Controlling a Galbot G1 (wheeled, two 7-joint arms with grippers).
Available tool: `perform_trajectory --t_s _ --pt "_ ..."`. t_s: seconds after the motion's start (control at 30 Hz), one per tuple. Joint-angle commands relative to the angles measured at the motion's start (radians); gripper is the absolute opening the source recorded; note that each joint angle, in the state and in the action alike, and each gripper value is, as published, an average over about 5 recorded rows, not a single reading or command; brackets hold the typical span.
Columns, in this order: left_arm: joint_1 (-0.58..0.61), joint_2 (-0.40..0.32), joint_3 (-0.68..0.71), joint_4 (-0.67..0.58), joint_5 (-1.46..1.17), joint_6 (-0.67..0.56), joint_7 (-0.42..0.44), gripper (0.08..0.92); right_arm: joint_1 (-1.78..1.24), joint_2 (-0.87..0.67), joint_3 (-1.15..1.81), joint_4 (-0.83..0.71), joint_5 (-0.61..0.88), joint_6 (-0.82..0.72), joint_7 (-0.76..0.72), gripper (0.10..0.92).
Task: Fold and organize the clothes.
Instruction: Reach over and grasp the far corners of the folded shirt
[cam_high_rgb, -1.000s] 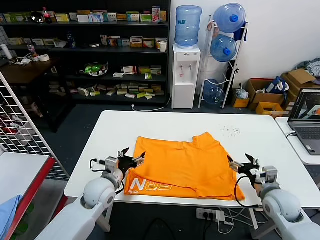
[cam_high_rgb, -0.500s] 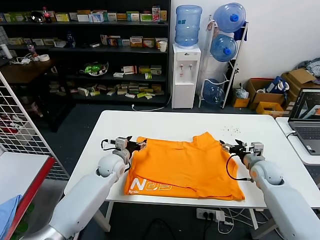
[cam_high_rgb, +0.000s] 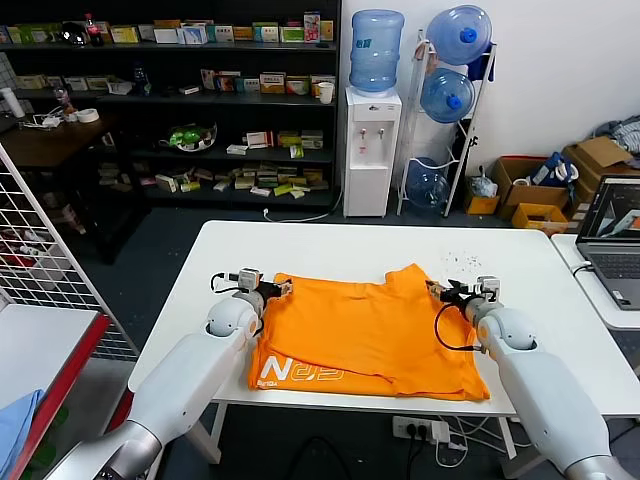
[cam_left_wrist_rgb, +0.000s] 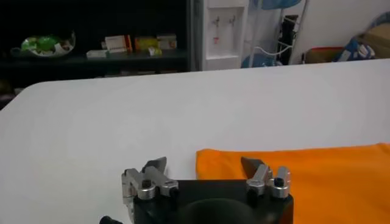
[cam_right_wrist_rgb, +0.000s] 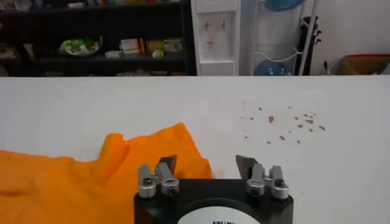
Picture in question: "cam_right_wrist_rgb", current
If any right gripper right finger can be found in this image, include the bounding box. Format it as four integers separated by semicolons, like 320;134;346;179
235;154;289;200

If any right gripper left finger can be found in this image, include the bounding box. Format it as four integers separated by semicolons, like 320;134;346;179
138;154;180;199

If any orange t-shirt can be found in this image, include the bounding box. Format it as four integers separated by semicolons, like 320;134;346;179
0;122;213;224

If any large white table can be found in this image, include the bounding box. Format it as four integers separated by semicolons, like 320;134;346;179
0;75;390;224

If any white water dispenser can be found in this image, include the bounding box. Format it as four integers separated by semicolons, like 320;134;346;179
190;0;241;76

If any white green medicine box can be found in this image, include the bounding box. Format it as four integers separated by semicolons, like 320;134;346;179
163;38;185;52

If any yellow green medicine box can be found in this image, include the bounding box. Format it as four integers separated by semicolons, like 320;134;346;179
147;41;165;51

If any red white medicine box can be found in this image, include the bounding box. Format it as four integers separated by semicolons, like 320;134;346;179
120;38;146;55

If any red-rimmed cardboard box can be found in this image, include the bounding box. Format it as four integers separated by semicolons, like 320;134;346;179
336;54;390;76

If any bowl with green fruit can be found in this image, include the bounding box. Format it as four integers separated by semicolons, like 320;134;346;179
58;35;104;57

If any black shelf unit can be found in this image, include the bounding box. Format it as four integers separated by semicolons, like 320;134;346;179
0;0;197;77

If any white wire jug rack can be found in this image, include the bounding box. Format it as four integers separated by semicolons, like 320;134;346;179
251;0;320;76

